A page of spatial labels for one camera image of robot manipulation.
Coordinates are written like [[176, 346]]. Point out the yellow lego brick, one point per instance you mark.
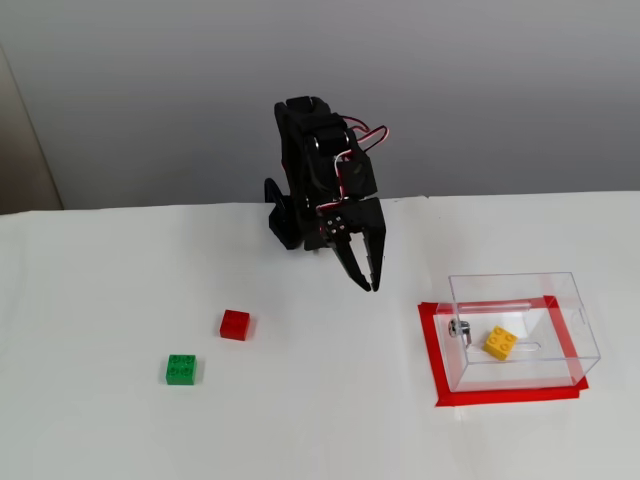
[[500, 343]]

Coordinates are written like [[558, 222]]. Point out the green lego brick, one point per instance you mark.
[[181, 371]]

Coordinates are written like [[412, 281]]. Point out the red base mat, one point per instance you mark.
[[430, 350]]

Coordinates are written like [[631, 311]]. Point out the transparent plastic box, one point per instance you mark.
[[575, 320]]

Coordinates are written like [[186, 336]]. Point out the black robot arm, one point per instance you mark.
[[300, 165]]

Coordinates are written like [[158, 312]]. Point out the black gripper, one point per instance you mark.
[[361, 223]]

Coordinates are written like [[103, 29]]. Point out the silver box lock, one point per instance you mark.
[[459, 330]]

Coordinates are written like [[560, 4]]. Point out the red lego brick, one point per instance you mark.
[[235, 326]]

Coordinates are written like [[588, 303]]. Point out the black table clamp base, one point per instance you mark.
[[280, 215]]

